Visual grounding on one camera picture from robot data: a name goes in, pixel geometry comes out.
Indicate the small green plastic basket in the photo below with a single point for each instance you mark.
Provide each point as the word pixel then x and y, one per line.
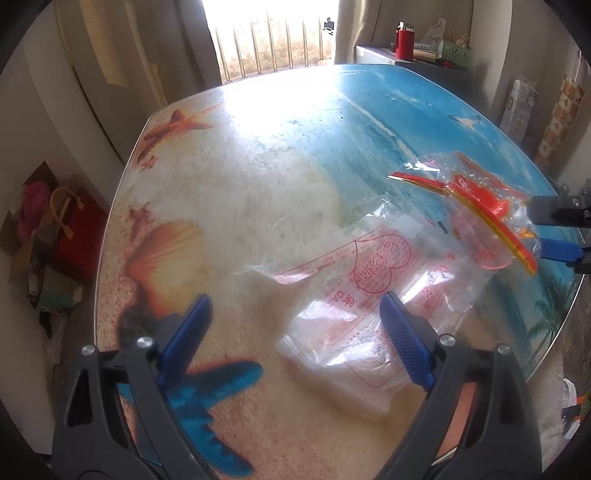
pixel 455 54

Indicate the clear bag with red print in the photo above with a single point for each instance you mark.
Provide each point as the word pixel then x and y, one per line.
pixel 351 295

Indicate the clear bag red yellow trim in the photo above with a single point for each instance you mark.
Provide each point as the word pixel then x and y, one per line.
pixel 480 221

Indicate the grey cabinet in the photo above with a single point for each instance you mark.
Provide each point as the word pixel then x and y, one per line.
pixel 374 55

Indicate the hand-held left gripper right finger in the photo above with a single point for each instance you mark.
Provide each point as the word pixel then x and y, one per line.
pixel 406 341

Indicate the wooden chopsticks bundle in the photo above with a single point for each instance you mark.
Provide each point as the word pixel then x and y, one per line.
pixel 457 38

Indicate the window metal grille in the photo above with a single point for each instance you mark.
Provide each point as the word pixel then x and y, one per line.
pixel 277 50

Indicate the white plastic bag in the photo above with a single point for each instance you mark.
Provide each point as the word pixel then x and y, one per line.
pixel 434 32

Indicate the tile pattern roll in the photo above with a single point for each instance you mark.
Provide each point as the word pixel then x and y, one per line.
pixel 556 124

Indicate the beach print glass table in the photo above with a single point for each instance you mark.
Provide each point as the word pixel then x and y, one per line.
pixel 258 184

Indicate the beige curtain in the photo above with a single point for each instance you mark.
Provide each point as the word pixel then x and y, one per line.
pixel 152 41
pixel 360 23

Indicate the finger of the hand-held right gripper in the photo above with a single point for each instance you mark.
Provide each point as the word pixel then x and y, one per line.
pixel 561 250
pixel 554 207

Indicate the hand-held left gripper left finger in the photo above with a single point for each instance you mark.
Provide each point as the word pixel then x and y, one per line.
pixel 189 332

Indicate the red thermos flask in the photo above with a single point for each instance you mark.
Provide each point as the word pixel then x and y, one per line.
pixel 405 44

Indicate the white blue flat box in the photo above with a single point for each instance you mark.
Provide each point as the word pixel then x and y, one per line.
pixel 425 46

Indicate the cardboard box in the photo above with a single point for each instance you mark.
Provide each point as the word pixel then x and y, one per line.
pixel 18 258

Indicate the red gift bag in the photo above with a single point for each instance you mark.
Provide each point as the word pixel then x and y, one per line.
pixel 81 240

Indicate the toilet paper pack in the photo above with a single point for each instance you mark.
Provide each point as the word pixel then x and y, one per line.
pixel 519 108

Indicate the pink plush item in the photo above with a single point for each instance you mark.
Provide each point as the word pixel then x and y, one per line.
pixel 34 198

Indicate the tan flat box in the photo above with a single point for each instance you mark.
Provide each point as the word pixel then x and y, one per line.
pixel 425 55

